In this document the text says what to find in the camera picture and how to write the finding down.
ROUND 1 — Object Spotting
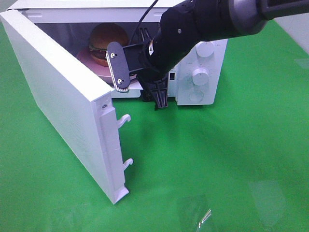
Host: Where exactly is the round white door button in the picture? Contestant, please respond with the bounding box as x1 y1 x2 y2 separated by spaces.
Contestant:
189 90 204 102

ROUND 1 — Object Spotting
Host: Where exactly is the clear tape patch on table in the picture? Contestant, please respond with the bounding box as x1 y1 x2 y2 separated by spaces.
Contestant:
177 194 217 232

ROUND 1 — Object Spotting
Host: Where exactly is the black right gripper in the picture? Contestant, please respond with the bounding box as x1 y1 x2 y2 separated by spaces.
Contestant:
106 0 232 110

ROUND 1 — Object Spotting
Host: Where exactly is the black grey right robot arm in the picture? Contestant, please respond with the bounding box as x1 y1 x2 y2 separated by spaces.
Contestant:
106 0 309 109

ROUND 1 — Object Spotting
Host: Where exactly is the white microwave oven body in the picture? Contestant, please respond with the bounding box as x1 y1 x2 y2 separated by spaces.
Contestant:
0 0 227 105

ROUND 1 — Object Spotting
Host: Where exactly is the pink round plate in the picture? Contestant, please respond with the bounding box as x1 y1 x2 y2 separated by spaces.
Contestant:
76 47 138 84

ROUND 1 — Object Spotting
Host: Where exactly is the white microwave door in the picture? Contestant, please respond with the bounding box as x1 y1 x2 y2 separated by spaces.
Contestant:
0 10 133 203

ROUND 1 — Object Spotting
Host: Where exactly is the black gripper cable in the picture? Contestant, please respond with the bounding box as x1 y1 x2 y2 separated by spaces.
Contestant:
129 0 160 46

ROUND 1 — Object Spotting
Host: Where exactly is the white microwave knob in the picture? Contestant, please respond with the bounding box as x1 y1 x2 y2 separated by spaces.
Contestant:
192 68 210 86
196 42 214 58

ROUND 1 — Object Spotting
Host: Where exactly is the lower white microwave knob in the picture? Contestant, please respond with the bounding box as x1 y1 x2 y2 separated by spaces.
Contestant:
192 68 210 86

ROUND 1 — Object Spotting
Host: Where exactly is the burger with sesame bun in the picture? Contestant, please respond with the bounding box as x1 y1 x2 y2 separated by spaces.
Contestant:
88 23 129 67

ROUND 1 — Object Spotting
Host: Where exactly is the upper white microwave knob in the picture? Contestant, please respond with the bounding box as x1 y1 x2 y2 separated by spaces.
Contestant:
196 42 214 58

